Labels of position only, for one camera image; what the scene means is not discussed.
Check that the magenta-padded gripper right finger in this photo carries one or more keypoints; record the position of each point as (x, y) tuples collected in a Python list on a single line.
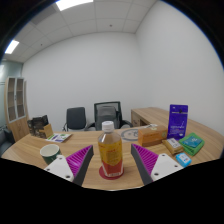
[(163, 165)]

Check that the brown cardboard box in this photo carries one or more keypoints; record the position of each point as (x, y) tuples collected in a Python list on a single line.
[(152, 136)]

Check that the colourful printed brochure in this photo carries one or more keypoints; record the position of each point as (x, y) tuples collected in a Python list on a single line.
[(59, 137)]

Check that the white and green mug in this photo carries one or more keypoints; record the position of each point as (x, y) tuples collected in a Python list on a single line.
[(50, 154)]

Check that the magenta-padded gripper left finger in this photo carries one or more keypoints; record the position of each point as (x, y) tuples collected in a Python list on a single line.
[(60, 166)]

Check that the small ceiling light panel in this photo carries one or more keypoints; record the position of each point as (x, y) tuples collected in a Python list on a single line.
[(12, 47)]

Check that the large ceiling light panel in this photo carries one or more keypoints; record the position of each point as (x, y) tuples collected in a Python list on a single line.
[(73, 3)]

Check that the drink bottle with white cap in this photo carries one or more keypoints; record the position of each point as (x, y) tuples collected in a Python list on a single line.
[(111, 155)]

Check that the wooden shelf cabinet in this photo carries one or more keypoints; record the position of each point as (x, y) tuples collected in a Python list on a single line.
[(18, 125)]

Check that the dark grey office chair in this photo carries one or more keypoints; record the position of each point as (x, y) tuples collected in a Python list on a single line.
[(76, 118)]

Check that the black mesh office chair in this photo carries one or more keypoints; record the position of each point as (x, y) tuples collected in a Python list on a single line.
[(106, 113)]

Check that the small blue packet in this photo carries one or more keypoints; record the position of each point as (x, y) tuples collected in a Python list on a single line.
[(183, 160)]

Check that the purple standing box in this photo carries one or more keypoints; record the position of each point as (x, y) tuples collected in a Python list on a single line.
[(177, 121)]

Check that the flat round red coaster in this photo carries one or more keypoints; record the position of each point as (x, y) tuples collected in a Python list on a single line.
[(101, 174)]

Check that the white printed paper sheet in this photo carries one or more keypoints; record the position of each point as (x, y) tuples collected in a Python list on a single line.
[(129, 135)]

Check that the grey ceiling vent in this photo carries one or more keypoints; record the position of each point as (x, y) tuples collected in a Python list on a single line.
[(43, 14)]

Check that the small dark printed box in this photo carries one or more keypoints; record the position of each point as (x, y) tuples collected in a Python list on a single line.
[(30, 126)]

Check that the small tan labelled box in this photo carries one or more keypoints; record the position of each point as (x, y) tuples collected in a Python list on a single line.
[(173, 145)]

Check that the green packet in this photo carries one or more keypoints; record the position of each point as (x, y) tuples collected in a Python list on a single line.
[(193, 143)]

